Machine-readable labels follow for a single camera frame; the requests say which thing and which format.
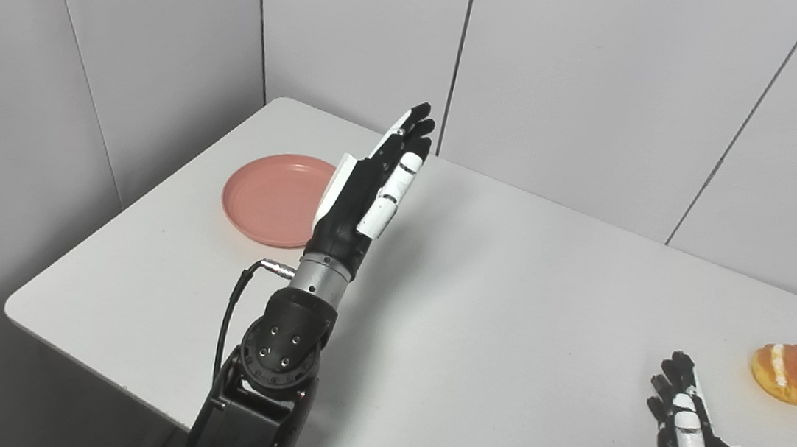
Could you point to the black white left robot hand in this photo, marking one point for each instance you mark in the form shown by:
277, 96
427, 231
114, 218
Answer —
347, 218

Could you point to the pink round plate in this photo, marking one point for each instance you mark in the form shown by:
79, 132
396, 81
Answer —
268, 199

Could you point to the orange cream puff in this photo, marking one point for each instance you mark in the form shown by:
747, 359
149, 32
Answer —
790, 374

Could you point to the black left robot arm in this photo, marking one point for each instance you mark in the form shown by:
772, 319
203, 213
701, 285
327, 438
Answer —
282, 344

